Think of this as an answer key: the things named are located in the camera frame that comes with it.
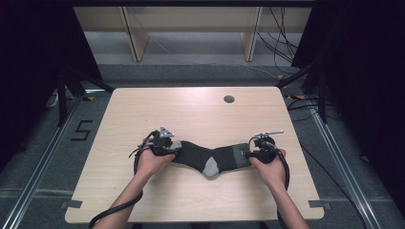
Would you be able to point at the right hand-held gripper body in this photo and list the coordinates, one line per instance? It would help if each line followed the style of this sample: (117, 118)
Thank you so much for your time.
(267, 154)

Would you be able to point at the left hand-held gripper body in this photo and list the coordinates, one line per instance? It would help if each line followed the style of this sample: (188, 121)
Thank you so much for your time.
(160, 144)

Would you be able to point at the person's right hand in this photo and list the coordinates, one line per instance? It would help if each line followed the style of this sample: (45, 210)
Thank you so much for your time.
(273, 175)

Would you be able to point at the person's left hand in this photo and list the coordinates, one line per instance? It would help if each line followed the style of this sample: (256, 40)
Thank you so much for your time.
(149, 165)

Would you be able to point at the round grey table grommet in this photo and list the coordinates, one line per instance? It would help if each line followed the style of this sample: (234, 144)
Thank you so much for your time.
(229, 99)

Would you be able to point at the black metal stand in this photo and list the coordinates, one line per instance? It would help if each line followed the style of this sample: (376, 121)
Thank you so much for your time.
(322, 101)
(62, 98)

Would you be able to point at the black curtain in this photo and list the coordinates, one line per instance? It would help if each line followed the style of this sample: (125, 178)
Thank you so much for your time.
(366, 79)
(25, 63)

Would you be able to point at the aluminium floor rail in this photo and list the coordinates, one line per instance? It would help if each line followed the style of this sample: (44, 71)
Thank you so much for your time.
(35, 176)
(340, 162)

